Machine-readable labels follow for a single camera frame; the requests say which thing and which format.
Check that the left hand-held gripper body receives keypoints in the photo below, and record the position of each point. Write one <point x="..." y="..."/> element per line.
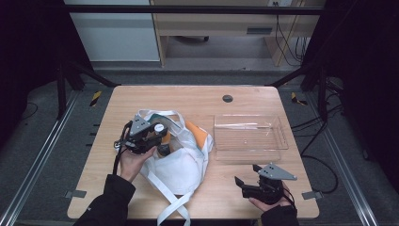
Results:
<point x="139" y="135"/>

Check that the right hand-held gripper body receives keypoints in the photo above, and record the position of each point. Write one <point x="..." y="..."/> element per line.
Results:
<point x="271" y="185"/>

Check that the dark bottle with white cap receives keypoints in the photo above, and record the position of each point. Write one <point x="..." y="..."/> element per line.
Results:
<point x="159" y="127"/>

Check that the white tote bag coloured patches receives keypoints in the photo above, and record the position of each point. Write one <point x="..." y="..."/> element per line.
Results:
<point x="185" y="166"/>

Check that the person's right hand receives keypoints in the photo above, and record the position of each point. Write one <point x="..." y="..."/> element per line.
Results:
<point x="269" y="206"/>

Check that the person's left hand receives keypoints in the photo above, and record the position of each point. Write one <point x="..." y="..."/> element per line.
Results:
<point x="135" y="164"/>

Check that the clear plastic tray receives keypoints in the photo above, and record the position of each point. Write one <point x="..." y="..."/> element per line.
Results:
<point x="251" y="141"/>

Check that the grey tape piece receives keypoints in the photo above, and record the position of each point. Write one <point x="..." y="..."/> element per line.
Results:
<point x="75" y="194"/>
<point x="312" y="195"/>

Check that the grey round table grommet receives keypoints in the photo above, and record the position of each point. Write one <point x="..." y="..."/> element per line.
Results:
<point x="227" y="98"/>

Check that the white cabinet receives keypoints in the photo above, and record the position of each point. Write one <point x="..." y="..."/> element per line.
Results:
<point x="116" y="34"/>

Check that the aluminium rail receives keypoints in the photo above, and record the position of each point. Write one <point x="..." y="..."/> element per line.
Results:
<point x="342" y="163"/>
<point x="37" y="163"/>

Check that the black frame strut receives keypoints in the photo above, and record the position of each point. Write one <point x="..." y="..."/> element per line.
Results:
<point x="61" y="94"/>
<point x="321" y="94"/>

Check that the black horizontal frame bar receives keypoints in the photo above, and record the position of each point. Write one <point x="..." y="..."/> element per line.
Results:
<point x="188" y="9"/>

